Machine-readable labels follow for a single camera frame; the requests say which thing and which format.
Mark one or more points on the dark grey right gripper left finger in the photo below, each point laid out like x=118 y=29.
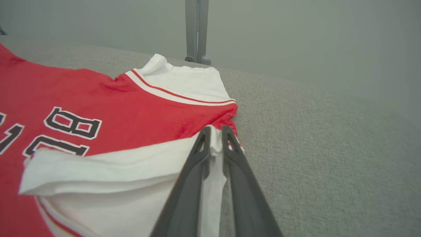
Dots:
x=187 y=197

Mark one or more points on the grey metal partition post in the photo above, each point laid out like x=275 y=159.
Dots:
x=192 y=29

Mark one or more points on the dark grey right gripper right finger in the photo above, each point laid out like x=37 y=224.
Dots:
x=246 y=204

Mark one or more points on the red jersey with striped trim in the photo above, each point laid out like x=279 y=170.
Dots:
x=115 y=108

